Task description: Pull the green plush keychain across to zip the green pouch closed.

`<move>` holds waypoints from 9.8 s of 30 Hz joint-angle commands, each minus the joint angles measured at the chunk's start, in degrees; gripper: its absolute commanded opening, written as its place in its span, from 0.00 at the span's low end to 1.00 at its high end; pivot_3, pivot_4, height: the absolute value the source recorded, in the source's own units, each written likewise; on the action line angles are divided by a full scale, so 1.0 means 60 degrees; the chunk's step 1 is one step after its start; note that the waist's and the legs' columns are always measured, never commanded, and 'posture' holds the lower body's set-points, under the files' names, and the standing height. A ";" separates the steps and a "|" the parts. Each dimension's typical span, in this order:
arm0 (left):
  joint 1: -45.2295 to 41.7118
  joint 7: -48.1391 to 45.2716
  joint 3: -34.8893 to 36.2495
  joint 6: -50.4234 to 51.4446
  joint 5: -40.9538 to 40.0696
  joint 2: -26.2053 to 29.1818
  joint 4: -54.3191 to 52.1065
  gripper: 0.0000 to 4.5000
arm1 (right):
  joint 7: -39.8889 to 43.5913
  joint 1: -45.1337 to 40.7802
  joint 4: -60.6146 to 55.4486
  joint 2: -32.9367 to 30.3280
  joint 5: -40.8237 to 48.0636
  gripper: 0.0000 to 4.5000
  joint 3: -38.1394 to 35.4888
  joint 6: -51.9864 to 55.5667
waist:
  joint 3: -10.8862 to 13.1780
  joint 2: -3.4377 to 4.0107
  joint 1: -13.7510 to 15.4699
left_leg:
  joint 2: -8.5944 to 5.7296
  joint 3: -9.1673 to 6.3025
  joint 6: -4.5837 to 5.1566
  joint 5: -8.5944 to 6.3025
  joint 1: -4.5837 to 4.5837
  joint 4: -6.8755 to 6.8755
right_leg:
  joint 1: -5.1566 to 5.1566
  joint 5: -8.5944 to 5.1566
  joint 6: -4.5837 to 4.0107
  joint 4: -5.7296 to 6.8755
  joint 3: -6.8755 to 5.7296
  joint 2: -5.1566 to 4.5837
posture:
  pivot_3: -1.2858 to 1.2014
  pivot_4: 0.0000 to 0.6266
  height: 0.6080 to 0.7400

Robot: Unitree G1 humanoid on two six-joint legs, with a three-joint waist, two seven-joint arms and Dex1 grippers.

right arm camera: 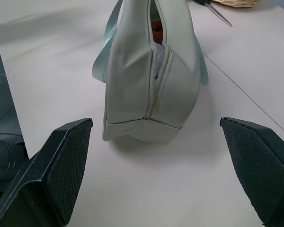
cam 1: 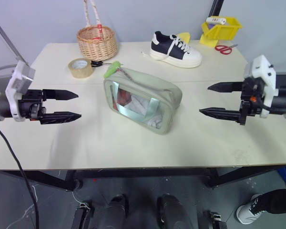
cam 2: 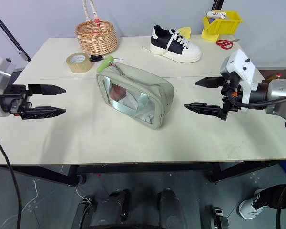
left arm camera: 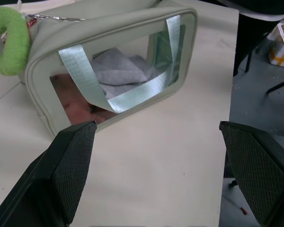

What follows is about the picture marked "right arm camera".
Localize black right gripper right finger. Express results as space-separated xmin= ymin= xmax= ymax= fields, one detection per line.
xmin=219 ymin=116 xmax=284 ymax=227

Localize woven wicker basket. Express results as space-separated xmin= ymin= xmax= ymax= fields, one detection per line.
xmin=212 ymin=0 xmax=263 ymax=8

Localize scissors with silver blades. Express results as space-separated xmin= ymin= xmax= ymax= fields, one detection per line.
xmin=193 ymin=0 xmax=233 ymax=27

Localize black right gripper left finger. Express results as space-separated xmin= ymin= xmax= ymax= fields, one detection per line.
xmin=0 ymin=117 xmax=94 ymax=227

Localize dark rounded robot body part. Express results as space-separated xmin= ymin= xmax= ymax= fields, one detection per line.
xmin=0 ymin=132 xmax=30 ymax=187

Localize pale green zippered bag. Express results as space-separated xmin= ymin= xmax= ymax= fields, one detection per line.
xmin=92 ymin=0 xmax=209 ymax=144

